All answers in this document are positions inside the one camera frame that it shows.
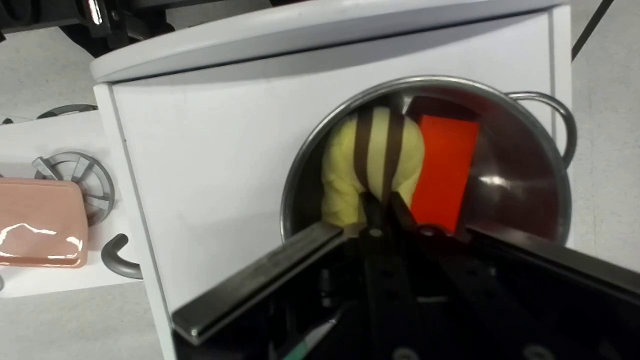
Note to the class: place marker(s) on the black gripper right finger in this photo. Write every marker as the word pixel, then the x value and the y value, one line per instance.
pixel 533 267

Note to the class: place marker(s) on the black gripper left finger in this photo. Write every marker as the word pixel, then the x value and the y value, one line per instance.
pixel 266 273

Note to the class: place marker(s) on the yellow brown striped plushy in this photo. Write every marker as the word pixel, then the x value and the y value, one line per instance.
pixel 342 173

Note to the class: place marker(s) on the stainless steel pot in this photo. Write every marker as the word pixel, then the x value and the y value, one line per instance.
pixel 520 192

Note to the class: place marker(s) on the white toy kitchen cabinet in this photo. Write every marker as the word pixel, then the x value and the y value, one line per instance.
pixel 220 166

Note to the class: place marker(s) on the red rectangular block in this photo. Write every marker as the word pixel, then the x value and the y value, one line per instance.
pixel 442 173

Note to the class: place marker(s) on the grey toy faucet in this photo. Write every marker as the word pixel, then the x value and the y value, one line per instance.
pixel 117 260

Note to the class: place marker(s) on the grey toy stove burner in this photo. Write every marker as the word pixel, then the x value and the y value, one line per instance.
pixel 93 180

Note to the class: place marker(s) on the pink plastic tray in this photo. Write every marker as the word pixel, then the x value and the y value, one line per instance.
pixel 40 221

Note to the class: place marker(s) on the white toy stove top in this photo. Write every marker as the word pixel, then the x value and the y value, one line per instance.
pixel 40 141

